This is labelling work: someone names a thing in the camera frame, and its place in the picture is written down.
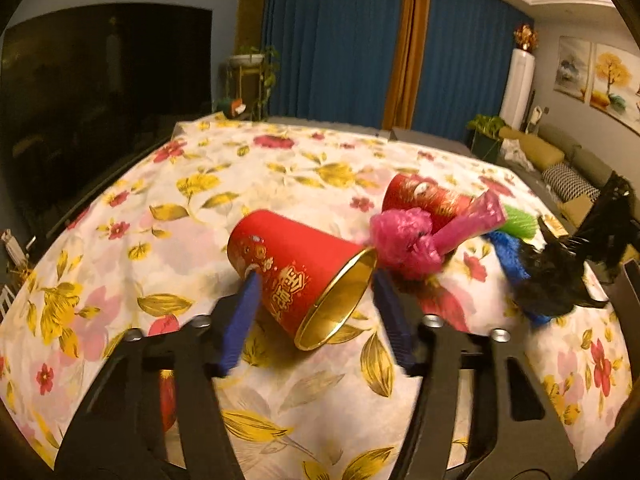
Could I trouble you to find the white standing air conditioner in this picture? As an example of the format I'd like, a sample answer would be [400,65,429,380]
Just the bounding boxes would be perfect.
[500,49,537,133]

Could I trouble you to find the plant stand with potted plant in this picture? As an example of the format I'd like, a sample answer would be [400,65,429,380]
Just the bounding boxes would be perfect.
[222,45,281,121]

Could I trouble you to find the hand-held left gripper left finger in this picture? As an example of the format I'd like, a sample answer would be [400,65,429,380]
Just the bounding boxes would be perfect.
[52,272,263,480]

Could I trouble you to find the tree paintings on wall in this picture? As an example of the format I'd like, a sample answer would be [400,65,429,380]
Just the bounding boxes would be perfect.
[590,42,640,133]

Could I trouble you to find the white cloth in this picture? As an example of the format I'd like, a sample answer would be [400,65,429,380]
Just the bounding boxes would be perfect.
[500,137,533,171]

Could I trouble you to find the small landscape painting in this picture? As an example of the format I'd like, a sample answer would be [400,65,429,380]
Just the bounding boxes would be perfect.
[554,36,593,103]

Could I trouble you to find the potted plant in dark pot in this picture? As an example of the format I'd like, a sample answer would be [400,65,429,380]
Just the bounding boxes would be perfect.
[467,114,506,163]

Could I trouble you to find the grey green sofa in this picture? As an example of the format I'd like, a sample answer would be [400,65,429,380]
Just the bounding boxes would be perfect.
[497,122,640,241]

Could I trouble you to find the black television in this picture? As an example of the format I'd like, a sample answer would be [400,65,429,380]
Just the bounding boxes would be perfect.
[0,2,213,241]

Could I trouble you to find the red gold-rimmed paper cup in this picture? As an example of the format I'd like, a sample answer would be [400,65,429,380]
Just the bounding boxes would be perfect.
[382,172,473,233]
[227,209,378,352]

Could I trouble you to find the floral tablecloth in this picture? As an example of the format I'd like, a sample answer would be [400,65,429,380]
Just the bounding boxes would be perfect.
[0,116,633,480]

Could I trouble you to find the red gold flower decoration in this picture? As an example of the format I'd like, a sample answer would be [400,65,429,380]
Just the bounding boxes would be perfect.
[514,24,540,53]

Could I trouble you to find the pink plastic bag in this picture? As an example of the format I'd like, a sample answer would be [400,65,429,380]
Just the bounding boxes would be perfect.
[369,191,508,278]

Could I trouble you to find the blue curtain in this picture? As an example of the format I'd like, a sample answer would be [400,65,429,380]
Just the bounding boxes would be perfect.
[262,0,406,126]
[412,0,536,143]

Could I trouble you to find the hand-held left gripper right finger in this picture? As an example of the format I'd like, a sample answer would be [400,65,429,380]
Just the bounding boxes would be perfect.
[372,270,578,480]

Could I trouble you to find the orange curtain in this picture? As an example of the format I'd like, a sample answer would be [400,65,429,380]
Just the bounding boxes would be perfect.
[382,0,433,131]

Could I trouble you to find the black white patterned cushion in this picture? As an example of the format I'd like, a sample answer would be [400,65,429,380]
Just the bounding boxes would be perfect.
[542,162,601,203]

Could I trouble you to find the gold plant stand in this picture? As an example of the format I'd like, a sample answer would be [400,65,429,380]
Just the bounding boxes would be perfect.
[232,65,263,121]

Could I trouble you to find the brown wooden panel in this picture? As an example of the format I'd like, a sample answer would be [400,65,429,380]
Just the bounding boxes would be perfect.
[237,0,271,116]

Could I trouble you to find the yellow cushion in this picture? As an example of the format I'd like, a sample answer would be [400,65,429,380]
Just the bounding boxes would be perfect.
[520,132,566,171]
[560,195,601,226]

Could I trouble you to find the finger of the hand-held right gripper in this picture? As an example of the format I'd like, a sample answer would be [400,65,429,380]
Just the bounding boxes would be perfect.
[607,260,640,351]

